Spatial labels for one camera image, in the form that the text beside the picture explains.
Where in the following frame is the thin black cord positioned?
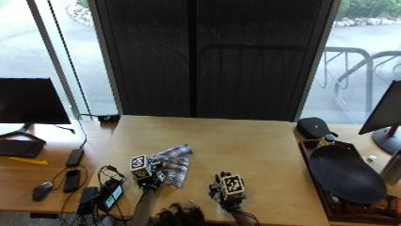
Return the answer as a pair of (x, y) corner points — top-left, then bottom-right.
(45, 0), (94, 118)

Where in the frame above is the black computer monitor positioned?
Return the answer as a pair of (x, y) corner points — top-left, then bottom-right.
(0, 77), (73, 125)

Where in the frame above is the grey metal bike rack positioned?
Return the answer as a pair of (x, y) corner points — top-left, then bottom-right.
(318, 46), (401, 115)

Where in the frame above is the small yellow bottle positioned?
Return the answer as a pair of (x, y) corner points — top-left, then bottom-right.
(318, 134), (337, 148)

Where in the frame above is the black keyboard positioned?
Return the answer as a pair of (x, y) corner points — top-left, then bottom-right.
(0, 138), (46, 159)

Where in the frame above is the person's right hand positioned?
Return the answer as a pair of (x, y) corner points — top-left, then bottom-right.
(208, 170), (248, 211)

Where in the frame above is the black pouch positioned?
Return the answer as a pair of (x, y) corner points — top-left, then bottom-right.
(295, 116), (338, 140)

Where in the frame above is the black battery pack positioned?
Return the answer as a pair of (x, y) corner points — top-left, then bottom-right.
(76, 186), (100, 217)

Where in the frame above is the grey window frame post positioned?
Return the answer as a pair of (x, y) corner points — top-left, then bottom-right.
(25, 0), (82, 119)

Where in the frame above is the dark mesh window screen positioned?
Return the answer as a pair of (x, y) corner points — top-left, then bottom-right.
(88, 0), (341, 122)

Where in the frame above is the black oval plate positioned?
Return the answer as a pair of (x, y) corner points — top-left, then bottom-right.
(307, 144), (389, 205)

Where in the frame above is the orange snack packet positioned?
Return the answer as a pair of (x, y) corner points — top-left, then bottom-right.
(373, 195), (401, 218)

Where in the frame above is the black cable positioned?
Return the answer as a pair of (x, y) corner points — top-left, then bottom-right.
(74, 113), (101, 151)

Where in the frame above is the silver metal bottle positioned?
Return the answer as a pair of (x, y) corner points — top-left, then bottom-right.
(378, 148), (401, 186)

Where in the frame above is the blue white patterned cloth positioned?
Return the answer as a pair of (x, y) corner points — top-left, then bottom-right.
(149, 143), (194, 189)

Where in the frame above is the black phone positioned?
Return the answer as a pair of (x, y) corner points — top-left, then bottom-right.
(62, 168), (81, 194)

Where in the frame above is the dark wooden tray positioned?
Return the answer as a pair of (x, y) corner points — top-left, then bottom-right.
(297, 138), (401, 226)

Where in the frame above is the person's left hand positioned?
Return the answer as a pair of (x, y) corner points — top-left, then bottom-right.
(137, 159), (166, 193)

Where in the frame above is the yellow flat tool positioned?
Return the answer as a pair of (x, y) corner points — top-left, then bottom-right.
(8, 156), (50, 166)

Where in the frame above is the white marker cube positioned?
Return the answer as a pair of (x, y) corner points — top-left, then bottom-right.
(129, 153), (153, 181)
(221, 174), (245, 198)

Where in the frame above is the black monitor stand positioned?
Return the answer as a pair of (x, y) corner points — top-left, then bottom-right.
(0, 122), (48, 144)

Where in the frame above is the phone with lit screen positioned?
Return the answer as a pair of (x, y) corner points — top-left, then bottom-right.
(96, 178), (125, 212)

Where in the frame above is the small black box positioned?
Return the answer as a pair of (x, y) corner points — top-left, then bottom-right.
(96, 114), (121, 124)

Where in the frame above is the black power adapter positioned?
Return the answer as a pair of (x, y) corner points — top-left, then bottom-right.
(64, 148), (86, 168)

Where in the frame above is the dark angled monitor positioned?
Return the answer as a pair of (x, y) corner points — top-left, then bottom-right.
(357, 79), (401, 137)

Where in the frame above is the round grey monitor base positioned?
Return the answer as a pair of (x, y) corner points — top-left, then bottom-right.
(370, 125), (401, 155)

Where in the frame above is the black computer mouse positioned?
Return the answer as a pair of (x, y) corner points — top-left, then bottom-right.
(32, 181), (54, 202)

